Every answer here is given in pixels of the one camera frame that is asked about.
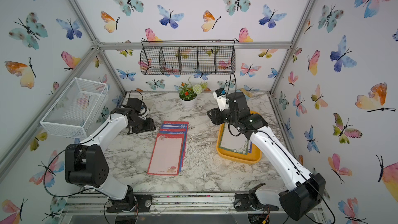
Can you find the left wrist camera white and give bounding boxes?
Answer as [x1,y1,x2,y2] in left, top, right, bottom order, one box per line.
[140,106,149,118]

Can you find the blue stationery paper stack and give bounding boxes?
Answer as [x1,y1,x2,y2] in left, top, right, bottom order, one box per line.
[219,124,253,156]

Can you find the black wire wall basket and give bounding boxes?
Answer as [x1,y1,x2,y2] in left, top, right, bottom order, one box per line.
[139,39,236,76]

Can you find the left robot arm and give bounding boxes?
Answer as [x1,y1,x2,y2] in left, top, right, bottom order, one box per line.
[64,98,156,213]

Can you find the red pink stationery paper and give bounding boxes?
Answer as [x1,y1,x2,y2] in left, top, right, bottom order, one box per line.
[147,133,184,176]
[160,127,188,172]
[162,121,189,134]

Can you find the blue dustpan brush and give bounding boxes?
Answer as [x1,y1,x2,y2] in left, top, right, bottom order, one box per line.
[238,88,253,100]

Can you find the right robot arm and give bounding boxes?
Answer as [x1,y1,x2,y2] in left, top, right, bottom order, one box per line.
[207,88,326,221]

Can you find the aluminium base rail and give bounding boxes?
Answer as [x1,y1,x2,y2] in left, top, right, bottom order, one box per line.
[62,192,324,215]

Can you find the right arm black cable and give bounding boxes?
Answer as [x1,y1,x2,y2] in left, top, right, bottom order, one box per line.
[226,71,336,224]

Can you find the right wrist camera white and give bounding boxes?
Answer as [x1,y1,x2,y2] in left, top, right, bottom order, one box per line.
[213,88,230,112]

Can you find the white mesh wall basket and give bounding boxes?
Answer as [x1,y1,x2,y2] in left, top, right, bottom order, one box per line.
[40,77,109,139]

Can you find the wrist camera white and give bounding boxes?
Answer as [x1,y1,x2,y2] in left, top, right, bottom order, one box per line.
[213,88,230,112]
[140,106,149,118]

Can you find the yellow storage tray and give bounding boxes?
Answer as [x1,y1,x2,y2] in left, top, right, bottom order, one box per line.
[216,123,262,165]

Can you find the potted flower plant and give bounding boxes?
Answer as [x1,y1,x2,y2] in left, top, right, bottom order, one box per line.
[177,78,208,110]

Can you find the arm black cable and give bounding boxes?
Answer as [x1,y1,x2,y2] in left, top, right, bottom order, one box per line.
[226,71,336,224]
[42,89,145,198]

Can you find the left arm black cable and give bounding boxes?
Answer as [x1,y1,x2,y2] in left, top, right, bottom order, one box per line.
[42,89,145,198]

